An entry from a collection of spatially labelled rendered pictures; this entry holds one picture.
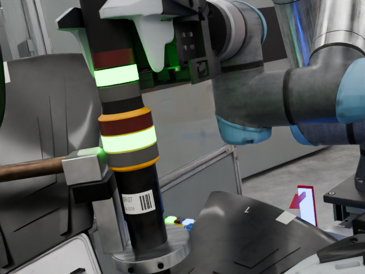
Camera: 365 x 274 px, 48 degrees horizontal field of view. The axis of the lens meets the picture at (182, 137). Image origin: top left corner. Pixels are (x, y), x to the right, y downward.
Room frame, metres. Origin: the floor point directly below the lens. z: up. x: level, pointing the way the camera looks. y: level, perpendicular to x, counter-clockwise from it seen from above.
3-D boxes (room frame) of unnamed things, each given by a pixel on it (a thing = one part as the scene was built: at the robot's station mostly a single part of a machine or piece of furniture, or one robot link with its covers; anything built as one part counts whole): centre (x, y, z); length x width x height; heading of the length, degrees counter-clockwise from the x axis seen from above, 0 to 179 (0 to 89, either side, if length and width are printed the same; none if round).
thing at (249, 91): (0.57, -0.10, 1.34); 0.11 x 0.08 x 0.11; 57
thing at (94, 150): (0.33, 0.08, 1.35); 0.02 x 0.02 x 0.02; 86
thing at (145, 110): (0.33, 0.04, 1.36); 0.04 x 0.04 x 0.05
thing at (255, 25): (0.58, -0.09, 1.44); 0.11 x 0.08 x 0.09; 151
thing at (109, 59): (0.33, 0.04, 1.43); 0.03 x 0.03 x 0.01
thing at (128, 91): (0.33, 0.04, 1.40); 0.03 x 0.03 x 0.01
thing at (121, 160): (0.33, 0.04, 1.35); 0.04 x 0.04 x 0.01
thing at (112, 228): (0.33, 0.05, 1.31); 0.09 x 0.07 x 0.10; 86
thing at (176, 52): (0.44, -0.01, 1.44); 0.12 x 0.08 x 0.09; 151
